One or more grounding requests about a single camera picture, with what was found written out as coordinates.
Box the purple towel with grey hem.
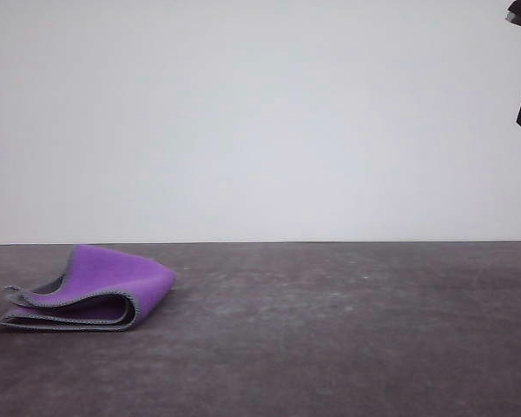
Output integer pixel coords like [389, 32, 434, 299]
[0, 243, 178, 334]

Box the grey table cloth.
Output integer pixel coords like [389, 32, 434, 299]
[0, 241, 521, 417]

